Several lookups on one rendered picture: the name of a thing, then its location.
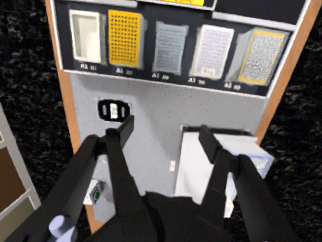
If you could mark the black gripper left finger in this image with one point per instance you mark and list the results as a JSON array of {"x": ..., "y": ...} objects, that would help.
[{"x": 55, "y": 219}]

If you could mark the black flat nest plate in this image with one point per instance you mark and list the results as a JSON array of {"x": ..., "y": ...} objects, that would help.
[{"x": 113, "y": 110}]

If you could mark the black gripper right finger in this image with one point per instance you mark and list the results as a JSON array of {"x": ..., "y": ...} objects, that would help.
[{"x": 263, "y": 218}]

